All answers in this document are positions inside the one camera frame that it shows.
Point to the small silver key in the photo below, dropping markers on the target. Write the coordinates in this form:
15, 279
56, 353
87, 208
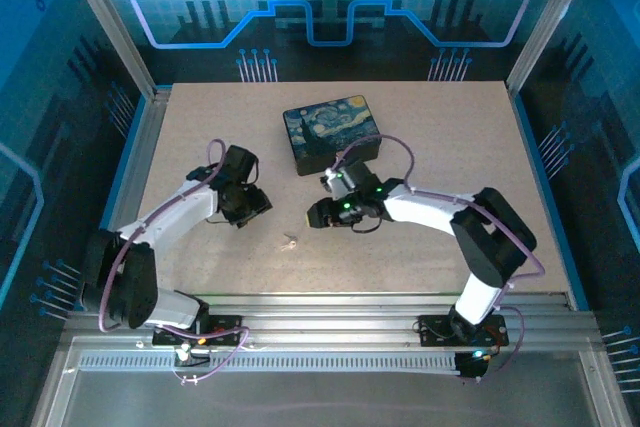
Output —
288, 243

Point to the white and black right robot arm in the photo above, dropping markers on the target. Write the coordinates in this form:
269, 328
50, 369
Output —
425, 212

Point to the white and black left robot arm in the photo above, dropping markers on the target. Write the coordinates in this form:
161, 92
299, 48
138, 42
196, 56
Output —
170, 212

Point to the black starry night print box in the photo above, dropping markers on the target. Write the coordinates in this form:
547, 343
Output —
332, 132

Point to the grey metal panel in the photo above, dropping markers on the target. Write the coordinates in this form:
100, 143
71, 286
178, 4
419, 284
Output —
320, 397

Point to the black controller board with LED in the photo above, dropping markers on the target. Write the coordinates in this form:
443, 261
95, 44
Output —
475, 364

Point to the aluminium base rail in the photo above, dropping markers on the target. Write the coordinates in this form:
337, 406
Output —
325, 317

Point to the aluminium side rail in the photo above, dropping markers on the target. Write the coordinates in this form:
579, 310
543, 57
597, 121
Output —
145, 147

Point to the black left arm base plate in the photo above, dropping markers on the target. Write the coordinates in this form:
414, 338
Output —
225, 329

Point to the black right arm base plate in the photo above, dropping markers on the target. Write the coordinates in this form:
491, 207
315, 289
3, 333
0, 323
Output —
435, 332

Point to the aluminium frame post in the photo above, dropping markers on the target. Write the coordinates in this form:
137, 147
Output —
550, 17
115, 32

